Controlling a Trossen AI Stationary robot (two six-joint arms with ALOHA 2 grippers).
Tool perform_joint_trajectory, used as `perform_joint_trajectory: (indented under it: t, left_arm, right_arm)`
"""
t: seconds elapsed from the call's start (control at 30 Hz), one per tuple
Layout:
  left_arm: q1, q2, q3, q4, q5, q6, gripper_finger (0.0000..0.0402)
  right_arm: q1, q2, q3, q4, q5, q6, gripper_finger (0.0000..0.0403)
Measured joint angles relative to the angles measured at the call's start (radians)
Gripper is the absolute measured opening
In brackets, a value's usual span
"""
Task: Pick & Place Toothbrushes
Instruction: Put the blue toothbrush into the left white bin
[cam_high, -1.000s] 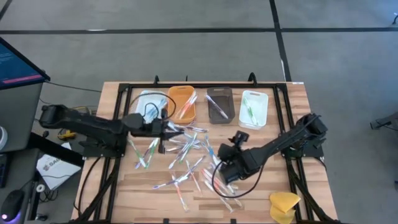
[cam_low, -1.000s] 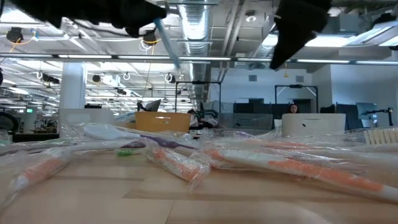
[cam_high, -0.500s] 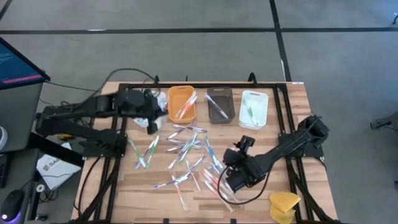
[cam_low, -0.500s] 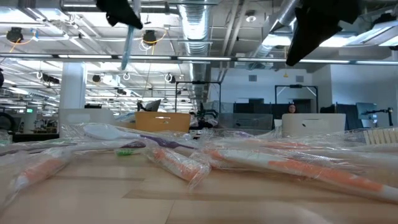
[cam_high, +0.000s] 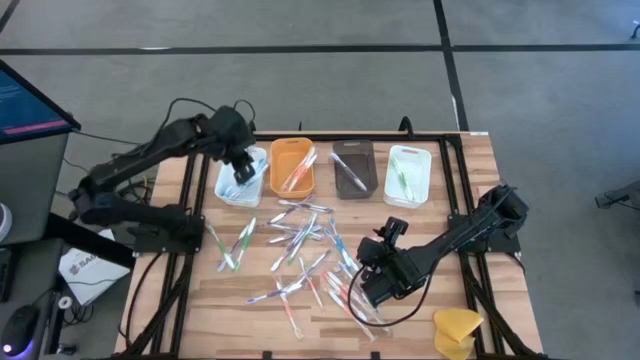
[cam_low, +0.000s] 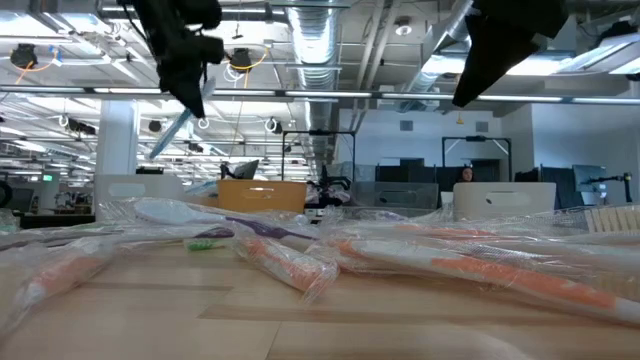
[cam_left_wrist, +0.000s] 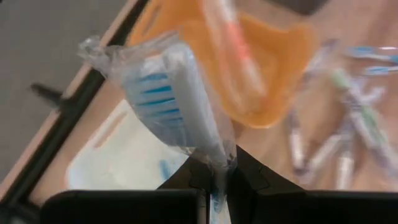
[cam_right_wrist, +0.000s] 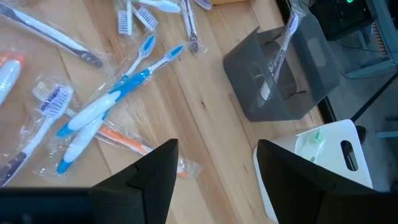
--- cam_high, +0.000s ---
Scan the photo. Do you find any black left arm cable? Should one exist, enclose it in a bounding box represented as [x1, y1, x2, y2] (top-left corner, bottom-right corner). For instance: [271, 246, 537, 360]
[154, 97, 257, 151]

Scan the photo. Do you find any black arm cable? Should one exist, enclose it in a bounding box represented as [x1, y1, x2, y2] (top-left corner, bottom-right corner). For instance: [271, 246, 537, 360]
[154, 97, 257, 151]
[347, 249, 436, 321]

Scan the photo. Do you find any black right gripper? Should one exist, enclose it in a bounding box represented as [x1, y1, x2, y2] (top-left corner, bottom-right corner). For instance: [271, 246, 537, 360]
[355, 217, 424, 307]

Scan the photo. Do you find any dark keyboard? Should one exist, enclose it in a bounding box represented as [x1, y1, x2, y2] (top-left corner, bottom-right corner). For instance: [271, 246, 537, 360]
[0, 247, 12, 303]

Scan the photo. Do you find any white printed booklet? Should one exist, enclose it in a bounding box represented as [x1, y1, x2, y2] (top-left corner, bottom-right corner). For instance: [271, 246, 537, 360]
[58, 228, 131, 306]

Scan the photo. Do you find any green toothbrush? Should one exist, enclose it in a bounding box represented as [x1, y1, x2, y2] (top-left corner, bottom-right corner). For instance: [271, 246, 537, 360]
[398, 172, 415, 202]
[233, 216, 258, 273]
[389, 156, 406, 184]
[286, 213, 319, 266]
[206, 223, 236, 270]

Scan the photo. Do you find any black stand foot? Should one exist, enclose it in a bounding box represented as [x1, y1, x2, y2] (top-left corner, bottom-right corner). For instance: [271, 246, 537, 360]
[593, 179, 640, 217]

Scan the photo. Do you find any yellow cloth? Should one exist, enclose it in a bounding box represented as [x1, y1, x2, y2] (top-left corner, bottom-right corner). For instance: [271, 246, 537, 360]
[432, 308, 485, 360]

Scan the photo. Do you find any grey translucent plastic bin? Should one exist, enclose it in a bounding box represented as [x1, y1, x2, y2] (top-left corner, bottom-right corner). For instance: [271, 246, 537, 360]
[332, 139, 380, 201]

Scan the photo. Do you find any black computer mouse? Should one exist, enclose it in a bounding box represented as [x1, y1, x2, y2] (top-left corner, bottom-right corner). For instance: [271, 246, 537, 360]
[0, 304, 40, 359]

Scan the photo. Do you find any computer monitor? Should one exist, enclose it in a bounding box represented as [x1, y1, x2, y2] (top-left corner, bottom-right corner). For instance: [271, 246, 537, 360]
[0, 58, 82, 146]

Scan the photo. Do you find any white round object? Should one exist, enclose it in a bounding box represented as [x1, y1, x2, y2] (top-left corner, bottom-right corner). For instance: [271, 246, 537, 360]
[0, 202, 12, 244]

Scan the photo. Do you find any orange plastic bin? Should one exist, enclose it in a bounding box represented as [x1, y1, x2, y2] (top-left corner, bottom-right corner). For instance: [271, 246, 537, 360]
[268, 137, 317, 200]

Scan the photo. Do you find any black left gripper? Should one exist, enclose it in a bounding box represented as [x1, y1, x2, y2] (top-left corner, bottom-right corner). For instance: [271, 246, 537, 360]
[209, 105, 259, 184]

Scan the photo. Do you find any grey desk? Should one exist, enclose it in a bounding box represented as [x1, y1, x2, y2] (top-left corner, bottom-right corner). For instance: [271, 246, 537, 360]
[0, 132, 71, 246]

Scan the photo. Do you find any white plastic bin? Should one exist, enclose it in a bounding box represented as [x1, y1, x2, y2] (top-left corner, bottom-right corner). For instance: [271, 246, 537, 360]
[213, 144, 269, 209]
[382, 144, 432, 209]

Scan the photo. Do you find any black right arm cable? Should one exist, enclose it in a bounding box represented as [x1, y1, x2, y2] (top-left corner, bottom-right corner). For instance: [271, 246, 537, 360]
[347, 249, 436, 321]

